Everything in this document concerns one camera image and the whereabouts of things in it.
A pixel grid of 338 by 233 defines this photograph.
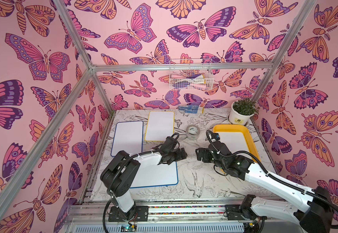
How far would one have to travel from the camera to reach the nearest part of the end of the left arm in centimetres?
70

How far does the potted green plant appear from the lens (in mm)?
992

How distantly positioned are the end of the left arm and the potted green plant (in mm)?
489
